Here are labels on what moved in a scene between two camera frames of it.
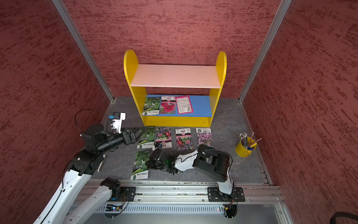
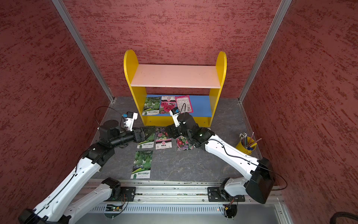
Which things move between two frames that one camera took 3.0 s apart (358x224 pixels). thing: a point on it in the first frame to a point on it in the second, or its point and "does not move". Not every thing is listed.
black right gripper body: x=154 y=164 to x=177 y=131
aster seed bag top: x=163 y=136 does not move
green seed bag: x=140 y=170 does not move
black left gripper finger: x=138 y=132 to x=148 y=130
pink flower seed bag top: x=183 y=139 does not move
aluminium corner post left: x=79 y=38 does not move
